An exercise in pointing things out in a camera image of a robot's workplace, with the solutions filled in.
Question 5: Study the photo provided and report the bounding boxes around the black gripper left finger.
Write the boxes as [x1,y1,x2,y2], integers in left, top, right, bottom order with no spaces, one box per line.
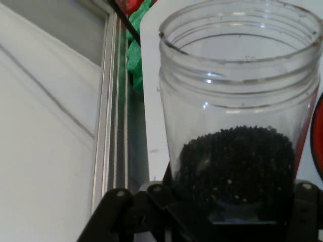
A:
[77,183,211,242]

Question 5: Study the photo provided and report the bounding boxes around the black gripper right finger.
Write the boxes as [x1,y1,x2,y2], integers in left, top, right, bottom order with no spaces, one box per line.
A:
[285,181,323,242]

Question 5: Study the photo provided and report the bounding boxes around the black grains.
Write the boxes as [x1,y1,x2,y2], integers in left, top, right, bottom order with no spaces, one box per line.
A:
[174,125,296,223]

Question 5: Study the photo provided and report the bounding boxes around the clear plastic jar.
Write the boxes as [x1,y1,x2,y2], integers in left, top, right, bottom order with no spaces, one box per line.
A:
[158,0,323,225]

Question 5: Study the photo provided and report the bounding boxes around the red bowl with black rim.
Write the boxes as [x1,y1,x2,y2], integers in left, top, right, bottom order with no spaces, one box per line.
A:
[309,94,323,176]

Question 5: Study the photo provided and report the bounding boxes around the aluminium wall rail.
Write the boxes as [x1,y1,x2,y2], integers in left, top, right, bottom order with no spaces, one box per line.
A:
[91,10,130,211]

